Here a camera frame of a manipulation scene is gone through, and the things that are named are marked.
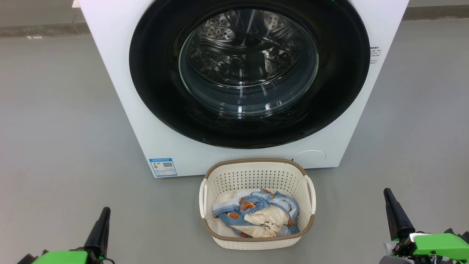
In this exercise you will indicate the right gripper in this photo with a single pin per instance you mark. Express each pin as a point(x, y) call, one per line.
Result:
point(439, 245)

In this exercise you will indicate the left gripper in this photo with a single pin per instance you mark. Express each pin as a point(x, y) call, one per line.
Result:
point(62, 257)

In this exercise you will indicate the blue garment with orange print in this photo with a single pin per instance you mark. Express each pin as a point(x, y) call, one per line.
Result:
point(227, 212)

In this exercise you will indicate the black round glass washer door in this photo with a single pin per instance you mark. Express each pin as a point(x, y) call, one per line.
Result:
point(154, 73)

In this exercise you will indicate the white front-load washing machine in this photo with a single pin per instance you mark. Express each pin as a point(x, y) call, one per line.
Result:
point(110, 55)

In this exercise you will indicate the stainless steel washing machine drum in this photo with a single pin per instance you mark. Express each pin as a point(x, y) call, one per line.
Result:
point(234, 44)

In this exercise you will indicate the blue energy label sticker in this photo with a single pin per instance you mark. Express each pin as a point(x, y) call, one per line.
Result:
point(163, 167)

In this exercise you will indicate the round white filter cover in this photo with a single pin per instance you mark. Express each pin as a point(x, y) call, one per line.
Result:
point(311, 158)

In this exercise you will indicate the cream perforated laundry basket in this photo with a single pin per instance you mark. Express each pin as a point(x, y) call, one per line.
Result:
point(256, 172)

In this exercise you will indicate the small printed text label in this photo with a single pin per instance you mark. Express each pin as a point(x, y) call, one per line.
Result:
point(374, 55)

